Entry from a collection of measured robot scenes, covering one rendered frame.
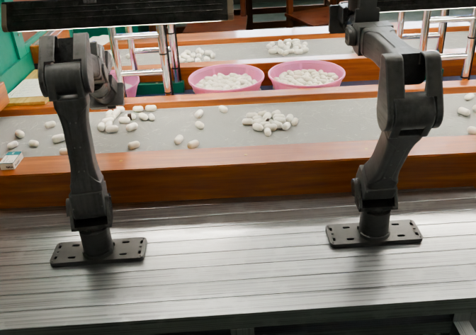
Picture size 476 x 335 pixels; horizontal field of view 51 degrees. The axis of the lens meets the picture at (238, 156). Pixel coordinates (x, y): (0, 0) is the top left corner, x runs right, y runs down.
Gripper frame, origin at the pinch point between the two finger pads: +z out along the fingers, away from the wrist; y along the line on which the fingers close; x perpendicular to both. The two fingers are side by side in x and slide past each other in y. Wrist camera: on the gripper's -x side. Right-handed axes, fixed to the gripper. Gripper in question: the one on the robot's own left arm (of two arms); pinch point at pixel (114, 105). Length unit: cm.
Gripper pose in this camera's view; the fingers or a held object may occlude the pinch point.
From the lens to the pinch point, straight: 149.3
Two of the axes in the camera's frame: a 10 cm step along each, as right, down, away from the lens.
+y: -10.0, 0.5, 0.2
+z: 0.3, 2.1, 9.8
